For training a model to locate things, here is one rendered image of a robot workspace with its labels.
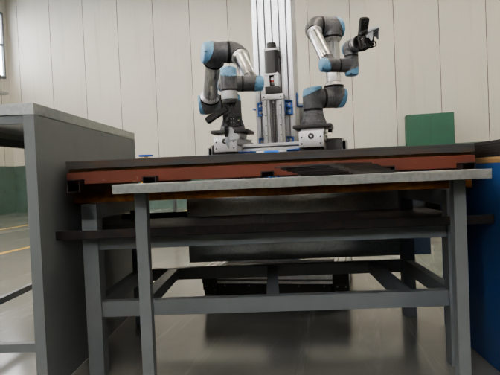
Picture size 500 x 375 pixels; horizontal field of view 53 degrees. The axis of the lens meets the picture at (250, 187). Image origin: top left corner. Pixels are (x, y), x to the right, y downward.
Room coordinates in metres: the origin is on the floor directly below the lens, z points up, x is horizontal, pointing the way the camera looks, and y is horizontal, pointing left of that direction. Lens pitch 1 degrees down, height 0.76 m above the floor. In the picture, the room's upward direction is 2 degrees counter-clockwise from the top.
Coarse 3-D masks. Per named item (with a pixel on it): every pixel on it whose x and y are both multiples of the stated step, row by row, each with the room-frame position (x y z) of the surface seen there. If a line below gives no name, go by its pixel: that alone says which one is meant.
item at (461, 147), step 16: (448, 144) 1.87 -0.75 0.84; (464, 144) 1.87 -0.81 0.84; (112, 160) 1.93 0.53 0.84; (128, 160) 1.92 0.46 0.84; (144, 160) 1.92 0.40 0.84; (160, 160) 1.92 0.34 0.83; (176, 160) 1.91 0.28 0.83; (192, 160) 1.91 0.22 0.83; (208, 160) 1.91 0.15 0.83; (224, 160) 1.91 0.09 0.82; (240, 160) 1.90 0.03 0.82; (256, 160) 1.90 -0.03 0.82; (272, 160) 1.90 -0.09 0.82
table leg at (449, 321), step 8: (448, 200) 1.88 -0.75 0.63; (448, 208) 1.88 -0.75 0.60; (448, 216) 1.88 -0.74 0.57; (448, 232) 1.88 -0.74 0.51; (448, 240) 1.88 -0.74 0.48; (448, 248) 1.88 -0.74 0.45; (448, 256) 1.88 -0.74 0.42; (448, 264) 1.89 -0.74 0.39; (448, 272) 1.89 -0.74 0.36; (448, 280) 1.89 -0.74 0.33; (448, 288) 1.89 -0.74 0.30; (448, 312) 1.90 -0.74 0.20; (448, 320) 1.91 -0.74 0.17; (448, 328) 1.91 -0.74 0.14; (448, 336) 1.91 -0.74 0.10; (448, 344) 1.92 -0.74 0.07; (448, 352) 1.92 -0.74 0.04; (448, 360) 1.92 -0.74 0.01
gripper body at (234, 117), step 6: (222, 102) 2.26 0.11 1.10; (228, 102) 2.24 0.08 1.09; (234, 102) 2.25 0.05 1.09; (240, 102) 2.27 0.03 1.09; (228, 108) 2.26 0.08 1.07; (234, 108) 2.26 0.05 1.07; (240, 108) 2.26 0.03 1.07; (222, 114) 2.26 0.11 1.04; (228, 114) 2.24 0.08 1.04; (234, 114) 2.24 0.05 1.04; (240, 114) 2.24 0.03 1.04; (228, 120) 2.25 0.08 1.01; (234, 120) 2.25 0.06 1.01; (240, 120) 2.24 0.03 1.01; (234, 126) 2.30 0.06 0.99
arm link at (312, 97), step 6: (306, 90) 2.92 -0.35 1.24; (312, 90) 2.90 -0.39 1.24; (318, 90) 2.91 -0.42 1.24; (324, 90) 2.93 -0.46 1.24; (306, 96) 2.92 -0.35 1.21; (312, 96) 2.90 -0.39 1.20; (318, 96) 2.90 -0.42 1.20; (324, 96) 2.91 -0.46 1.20; (306, 102) 2.92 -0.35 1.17; (312, 102) 2.90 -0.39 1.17; (318, 102) 2.91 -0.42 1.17; (324, 102) 2.92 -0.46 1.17; (306, 108) 2.92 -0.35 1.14
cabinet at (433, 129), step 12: (408, 120) 11.06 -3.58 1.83; (420, 120) 11.01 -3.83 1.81; (432, 120) 10.95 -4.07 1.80; (444, 120) 10.90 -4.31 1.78; (408, 132) 11.06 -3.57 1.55; (420, 132) 11.01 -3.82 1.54; (432, 132) 10.95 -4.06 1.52; (444, 132) 10.90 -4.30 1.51; (408, 144) 11.06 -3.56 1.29; (420, 144) 11.01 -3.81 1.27; (432, 144) 10.96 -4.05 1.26
